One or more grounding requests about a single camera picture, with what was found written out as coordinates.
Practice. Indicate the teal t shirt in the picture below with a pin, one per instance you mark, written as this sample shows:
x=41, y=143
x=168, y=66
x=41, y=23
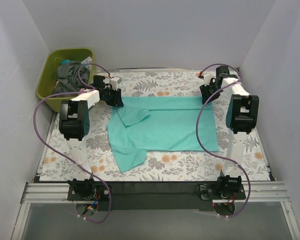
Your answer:
x=160, y=124

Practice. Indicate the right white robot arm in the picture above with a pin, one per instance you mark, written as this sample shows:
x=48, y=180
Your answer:
x=241, y=119

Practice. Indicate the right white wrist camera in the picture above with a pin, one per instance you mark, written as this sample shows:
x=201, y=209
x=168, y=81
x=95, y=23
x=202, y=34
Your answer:
x=208, y=79

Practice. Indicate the clear plastic bag in bin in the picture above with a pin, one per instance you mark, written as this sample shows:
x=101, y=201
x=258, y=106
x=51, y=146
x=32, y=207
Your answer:
x=86, y=65

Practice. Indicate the aluminium frame rail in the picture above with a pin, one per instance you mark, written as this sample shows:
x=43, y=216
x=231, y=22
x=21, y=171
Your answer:
x=47, y=214

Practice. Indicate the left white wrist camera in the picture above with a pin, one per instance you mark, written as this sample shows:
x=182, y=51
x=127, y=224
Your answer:
x=114, y=82

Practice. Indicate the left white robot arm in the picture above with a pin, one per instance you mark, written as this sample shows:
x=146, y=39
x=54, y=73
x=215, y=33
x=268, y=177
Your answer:
x=74, y=125

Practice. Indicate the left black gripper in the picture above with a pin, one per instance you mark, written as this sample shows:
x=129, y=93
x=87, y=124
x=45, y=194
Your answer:
x=112, y=95

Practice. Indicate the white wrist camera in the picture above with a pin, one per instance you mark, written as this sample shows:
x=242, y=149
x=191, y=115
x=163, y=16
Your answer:
x=208, y=79
x=114, y=82

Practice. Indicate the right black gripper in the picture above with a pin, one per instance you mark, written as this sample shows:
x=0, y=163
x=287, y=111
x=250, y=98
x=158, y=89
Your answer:
x=208, y=90

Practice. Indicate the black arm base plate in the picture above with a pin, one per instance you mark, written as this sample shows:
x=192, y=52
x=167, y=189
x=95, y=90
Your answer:
x=152, y=195

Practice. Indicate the grey t shirt in bin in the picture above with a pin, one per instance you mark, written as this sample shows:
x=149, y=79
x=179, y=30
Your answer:
x=67, y=75

